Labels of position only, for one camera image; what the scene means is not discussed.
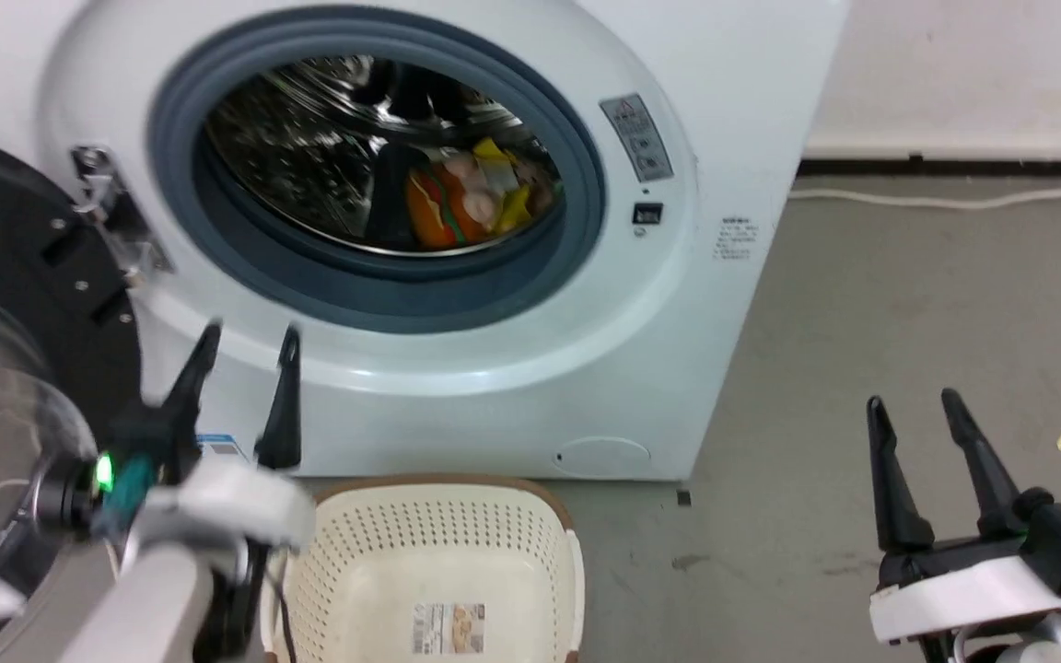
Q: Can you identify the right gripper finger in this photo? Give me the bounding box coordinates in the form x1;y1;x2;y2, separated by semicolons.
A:
940;388;1021;541
866;395;937;556

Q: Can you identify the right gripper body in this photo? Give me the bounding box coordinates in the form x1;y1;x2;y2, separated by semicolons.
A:
867;488;1061;646

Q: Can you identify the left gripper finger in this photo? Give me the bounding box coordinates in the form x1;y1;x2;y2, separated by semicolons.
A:
254;325;303;471
137;320;224;434

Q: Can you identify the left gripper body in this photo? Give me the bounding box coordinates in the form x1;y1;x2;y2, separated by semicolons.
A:
36;405;318;564

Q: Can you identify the black glass washing machine door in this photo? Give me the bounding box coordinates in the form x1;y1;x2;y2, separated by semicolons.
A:
0;124;146;663

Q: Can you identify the cream perforated laundry basket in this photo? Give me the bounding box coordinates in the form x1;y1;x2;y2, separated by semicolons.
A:
260;476;586;663

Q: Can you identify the orange green plush toy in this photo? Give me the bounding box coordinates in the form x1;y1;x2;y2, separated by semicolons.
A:
404;164;495;251

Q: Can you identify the white front-load washing machine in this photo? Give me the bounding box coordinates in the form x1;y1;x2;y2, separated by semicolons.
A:
0;0;854;483

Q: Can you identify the blue white energy sticker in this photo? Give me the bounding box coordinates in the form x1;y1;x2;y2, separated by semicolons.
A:
195;434;250;462

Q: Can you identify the metal door hinge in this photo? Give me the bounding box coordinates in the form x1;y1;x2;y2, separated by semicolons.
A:
69;145;174;279

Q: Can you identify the printed paper label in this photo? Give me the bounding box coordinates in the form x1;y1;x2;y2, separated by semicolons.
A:
412;602;487;657

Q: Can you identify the small text sticker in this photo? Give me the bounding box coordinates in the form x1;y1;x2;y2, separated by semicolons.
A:
715;216;759;262

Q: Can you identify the round filter cover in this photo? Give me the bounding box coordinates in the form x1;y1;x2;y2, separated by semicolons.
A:
554;436;653;480

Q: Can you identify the black baseboard strip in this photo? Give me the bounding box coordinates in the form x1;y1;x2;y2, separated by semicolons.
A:
798;158;1061;179

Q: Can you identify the colourful clothing in drum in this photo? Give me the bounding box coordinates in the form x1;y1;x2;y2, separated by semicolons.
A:
443;138;557;236

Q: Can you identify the grey warning sticker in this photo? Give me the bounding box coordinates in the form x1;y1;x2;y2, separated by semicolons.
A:
599;93;675;183

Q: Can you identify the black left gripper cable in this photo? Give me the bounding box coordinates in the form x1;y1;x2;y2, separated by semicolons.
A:
194;541;297;663

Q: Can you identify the white floor cable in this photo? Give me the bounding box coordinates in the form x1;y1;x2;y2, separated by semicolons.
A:
788;168;1061;212

